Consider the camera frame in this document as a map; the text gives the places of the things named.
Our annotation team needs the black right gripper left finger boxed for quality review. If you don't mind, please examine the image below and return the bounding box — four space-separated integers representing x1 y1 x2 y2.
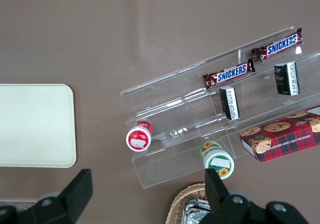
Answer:
31 168 94 224

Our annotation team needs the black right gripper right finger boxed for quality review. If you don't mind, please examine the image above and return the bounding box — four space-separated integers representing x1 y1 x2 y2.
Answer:
204 169 266 224

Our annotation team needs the woven wicker basket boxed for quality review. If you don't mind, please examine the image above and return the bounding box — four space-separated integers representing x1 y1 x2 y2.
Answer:
165 182 212 224

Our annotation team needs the cream plastic tray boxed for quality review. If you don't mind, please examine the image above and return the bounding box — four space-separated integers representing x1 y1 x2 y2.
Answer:
0 84 77 169

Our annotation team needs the green sunflower lidded cup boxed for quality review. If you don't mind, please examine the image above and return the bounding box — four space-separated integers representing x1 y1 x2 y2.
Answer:
199 140 235 180

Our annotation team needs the red lidded yogurt cup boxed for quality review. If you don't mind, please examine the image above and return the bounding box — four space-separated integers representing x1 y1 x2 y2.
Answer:
125 120 154 152

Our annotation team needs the clear acrylic tiered display stand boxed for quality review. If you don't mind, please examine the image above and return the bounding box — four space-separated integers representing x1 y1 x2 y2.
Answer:
195 26 320 159
120 64 237 190

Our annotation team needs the red tartan cookie box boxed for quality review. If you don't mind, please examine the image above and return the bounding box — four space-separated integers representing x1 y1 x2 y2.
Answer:
238 105 320 163

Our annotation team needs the small black snack box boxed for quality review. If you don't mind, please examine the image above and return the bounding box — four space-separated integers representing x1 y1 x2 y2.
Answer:
219 86 241 121
273 61 301 97

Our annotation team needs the Snickers chocolate bar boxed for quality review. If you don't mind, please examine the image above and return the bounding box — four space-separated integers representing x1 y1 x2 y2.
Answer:
250 28 305 63
202 58 256 90

